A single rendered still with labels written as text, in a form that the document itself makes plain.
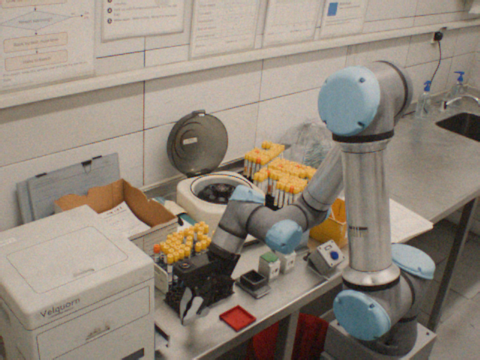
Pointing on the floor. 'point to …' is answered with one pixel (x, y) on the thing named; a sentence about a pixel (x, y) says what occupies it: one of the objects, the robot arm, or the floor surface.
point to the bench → (172, 321)
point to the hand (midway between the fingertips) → (183, 320)
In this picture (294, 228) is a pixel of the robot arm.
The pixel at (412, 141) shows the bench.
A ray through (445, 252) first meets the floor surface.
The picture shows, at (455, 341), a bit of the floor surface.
